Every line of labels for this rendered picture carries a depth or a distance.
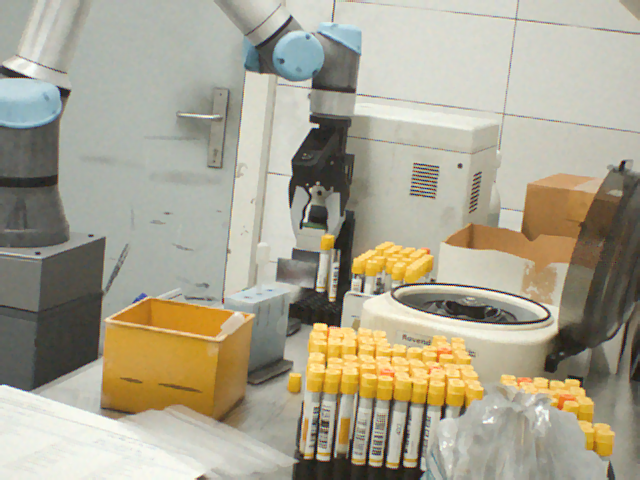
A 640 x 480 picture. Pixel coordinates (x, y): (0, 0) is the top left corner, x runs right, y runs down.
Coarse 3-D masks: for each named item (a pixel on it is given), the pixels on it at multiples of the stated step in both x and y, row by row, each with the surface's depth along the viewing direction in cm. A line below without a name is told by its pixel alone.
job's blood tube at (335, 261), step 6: (336, 252) 181; (336, 258) 181; (336, 264) 182; (330, 270) 182; (336, 270) 182; (330, 276) 182; (336, 276) 182; (330, 282) 182; (336, 282) 182; (330, 288) 182; (336, 288) 182; (330, 294) 182; (336, 294) 183; (330, 300) 182
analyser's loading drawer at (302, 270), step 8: (296, 248) 198; (304, 248) 197; (296, 256) 198; (304, 256) 198; (312, 256) 197; (280, 264) 193; (288, 264) 193; (296, 264) 192; (304, 264) 192; (312, 264) 191; (344, 264) 209; (280, 272) 193; (288, 272) 193; (296, 272) 193; (304, 272) 192; (312, 272) 192; (280, 280) 194; (288, 280) 193; (296, 280) 193; (304, 280) 192; (312, 280) 192
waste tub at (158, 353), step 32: (128, 320) 134; (160, 320) 140; (192, 320) 139; (224, 320) 138; (128, 352) 128; (160, 352) 127; (192, 352) 126; (224, 352) 128; (128, 384) 128; (160, 384) 127; (192, 384) 127; (224, 384) 129
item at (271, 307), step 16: (256, 288) 151; (272, 288) 152; (224, 304) 145; (240, 304) 144; (256, 304) 144; (272, 304) 148; (288, 304) 152; (256, 320) 145; (272, 320) 149; (256, 336) 145; (272, 336) 149; (256, 352) 146; (272, 352) 150; (256, 368) 147; (272, 368) 149; (288, 368) 152
